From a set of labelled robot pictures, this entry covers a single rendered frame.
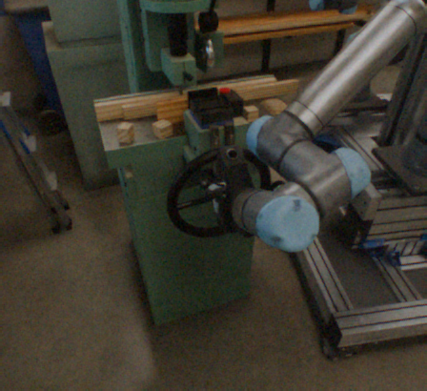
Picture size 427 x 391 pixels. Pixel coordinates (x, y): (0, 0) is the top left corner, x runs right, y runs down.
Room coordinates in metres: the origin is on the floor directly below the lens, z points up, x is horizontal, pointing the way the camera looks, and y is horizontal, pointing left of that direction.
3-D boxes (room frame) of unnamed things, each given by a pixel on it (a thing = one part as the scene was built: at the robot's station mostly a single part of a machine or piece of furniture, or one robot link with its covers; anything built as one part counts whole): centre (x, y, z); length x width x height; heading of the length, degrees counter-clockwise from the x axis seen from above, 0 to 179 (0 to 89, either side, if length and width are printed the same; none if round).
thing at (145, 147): (0.92, 0.02, 0.87); 0.61 x 0.30 x 0.06; 110
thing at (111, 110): (1.04, 0.07, 0.93); 0.60 x 0.02 x 0.05; 110
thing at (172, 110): (0.95, 0.05, 0.94); 0.23 x 0.02 x 0.07; 110
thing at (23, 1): (2.71, 1.19, 0.48); 0.64 x 0.54 x 0.97; 116
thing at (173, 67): (1.03, 0.10, 1.03); 0.14 x 0.07 x 0.09; 20
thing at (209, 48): (1.18, 0.02, 1.02); 0.12 x 0.03 x 0.12; 20
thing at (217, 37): (1.24, 0.01, 1.02); 0.09 x 0.07 x 0.12; 110
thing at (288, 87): (1.05, -0.01, 0.92); 0.60 x 0.02 x 0.04; 110
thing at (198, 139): (0.84, -0.01, 0.92); 0.15 x 0.13 x 0.09; 110
